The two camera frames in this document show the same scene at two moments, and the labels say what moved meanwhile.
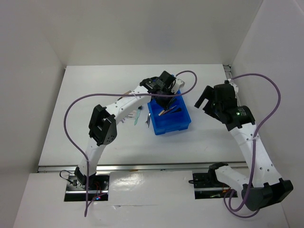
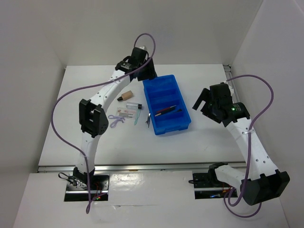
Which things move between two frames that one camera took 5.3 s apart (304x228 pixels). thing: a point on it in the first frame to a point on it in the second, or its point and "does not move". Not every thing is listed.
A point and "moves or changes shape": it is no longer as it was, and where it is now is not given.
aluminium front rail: (124, 167) does not move
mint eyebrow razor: (137, 114) does not move
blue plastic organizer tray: (179, 120) does not move
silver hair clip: (147, 121) does not move
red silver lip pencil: (170, 109) moves or changes shape
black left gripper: (166, 104) to (150, 72)
